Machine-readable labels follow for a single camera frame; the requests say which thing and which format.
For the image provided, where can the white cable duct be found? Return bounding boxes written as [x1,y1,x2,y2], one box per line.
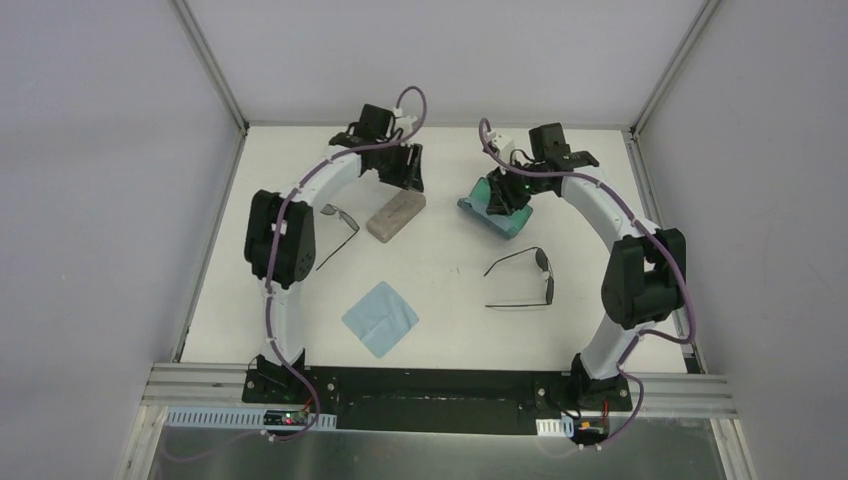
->
[164,407,315,431]
[535,416,575,438]

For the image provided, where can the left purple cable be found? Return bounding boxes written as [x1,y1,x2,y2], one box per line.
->
[161,86,429,463]

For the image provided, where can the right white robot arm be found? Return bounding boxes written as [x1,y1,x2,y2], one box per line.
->
[479,119,688,410]

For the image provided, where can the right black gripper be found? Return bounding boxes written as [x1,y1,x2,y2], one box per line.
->
[486,158,551,217]

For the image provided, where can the right white cable duct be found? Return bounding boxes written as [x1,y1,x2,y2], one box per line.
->
[535,416,575,438]

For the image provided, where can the lower blue cleaning cloth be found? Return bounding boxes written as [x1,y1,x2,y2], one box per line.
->
[342,282,419,359]

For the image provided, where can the blue-green glasses case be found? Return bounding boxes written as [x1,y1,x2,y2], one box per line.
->
[457,177,534,240]

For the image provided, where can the left white cable duct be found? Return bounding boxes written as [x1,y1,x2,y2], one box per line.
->
[164,407,315,431]

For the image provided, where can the aluminium front rail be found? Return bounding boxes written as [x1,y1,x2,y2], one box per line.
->
[142,363,738,419]

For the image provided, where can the thin-frame sunglasses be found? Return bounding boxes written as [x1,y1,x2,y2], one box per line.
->
[483,246,555,310]
[316,204,360,270]

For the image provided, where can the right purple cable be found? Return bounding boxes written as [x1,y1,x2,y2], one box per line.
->
[478,118,698,460]

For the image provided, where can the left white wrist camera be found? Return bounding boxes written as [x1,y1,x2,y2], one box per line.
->
[392,106,419,139]

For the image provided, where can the purple cable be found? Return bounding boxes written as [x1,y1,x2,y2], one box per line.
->
[478,118,698,460]
[161,86,429,463]

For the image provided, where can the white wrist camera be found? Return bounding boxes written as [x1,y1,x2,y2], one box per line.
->
[392,106,419,139]
[483,131,516,162]

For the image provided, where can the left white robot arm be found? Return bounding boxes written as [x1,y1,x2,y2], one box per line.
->
[243,104,425,405]

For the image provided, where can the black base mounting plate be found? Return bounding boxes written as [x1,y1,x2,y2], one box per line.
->
[242,362,633,435]

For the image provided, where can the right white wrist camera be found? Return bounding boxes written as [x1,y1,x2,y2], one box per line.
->
[483,131,516,162]

